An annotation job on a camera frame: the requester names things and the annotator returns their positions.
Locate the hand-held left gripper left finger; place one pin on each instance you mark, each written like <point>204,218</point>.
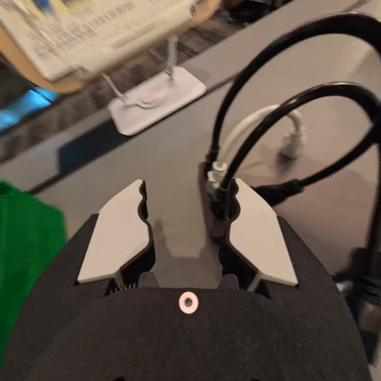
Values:
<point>116,238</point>

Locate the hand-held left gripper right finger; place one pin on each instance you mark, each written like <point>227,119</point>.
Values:
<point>262,238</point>

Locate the green cloth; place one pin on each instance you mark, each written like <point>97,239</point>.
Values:
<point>26,238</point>

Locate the blue lit screen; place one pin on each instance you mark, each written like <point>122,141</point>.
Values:
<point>23,110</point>

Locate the printed paper sheet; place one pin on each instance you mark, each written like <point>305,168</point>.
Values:
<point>89,29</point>

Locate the printed paper on wooden board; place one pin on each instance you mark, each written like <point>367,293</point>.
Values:
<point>12,50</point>

